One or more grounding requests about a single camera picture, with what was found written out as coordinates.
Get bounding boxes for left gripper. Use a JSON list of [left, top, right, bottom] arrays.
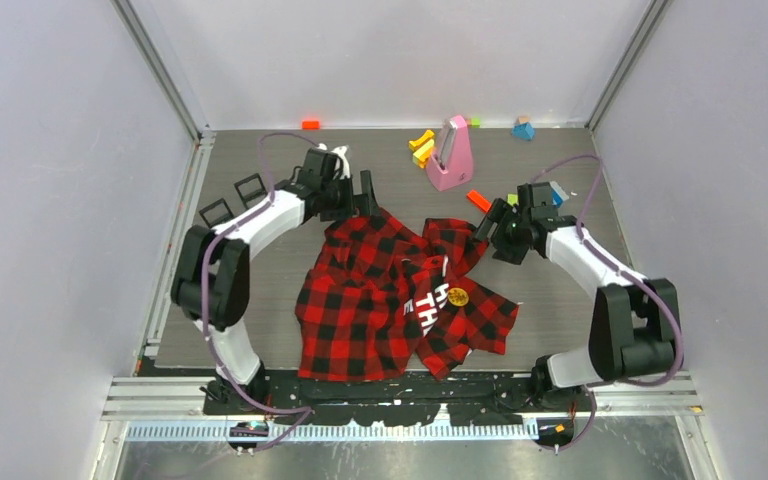
[[321, 171, 380, 223]]

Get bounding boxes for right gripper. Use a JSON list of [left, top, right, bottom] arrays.
[[468, 198, 531, 266]]

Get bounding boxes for red black plaid shirt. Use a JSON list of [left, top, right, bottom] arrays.
[[295, 210, 519, 382]]

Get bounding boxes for black display box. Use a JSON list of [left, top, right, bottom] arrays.
[[198, 198, 234, 228], [233, 173, 268, 210]]

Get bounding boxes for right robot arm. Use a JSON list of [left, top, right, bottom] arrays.
[[474, 182, 684, 411]]

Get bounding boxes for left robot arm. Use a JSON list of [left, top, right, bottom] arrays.
[[170, 144, 378, 414]]

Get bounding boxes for orange red brick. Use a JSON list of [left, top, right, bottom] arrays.
[[466, 190, 492, 214]]

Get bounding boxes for pink metronome box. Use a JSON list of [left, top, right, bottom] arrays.
[[425, 115, 474, 191]]

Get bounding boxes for yellow toy blocks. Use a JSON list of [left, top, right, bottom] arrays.
[[408, 130, 435, 169]]

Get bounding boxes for stacked colourful bricks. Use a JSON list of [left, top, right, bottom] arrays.
[[549, 181, 569, 207]]

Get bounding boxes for orange block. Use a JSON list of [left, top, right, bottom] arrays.
[[301, 119, 321, 130]]

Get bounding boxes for blue wooden block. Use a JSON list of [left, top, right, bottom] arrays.
[[511, 116, 536, 141]]

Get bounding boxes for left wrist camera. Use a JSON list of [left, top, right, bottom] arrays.
[[331, 145, 351, 180]]

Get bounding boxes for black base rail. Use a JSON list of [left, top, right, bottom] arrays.
[[200, 370, 593, 427]]

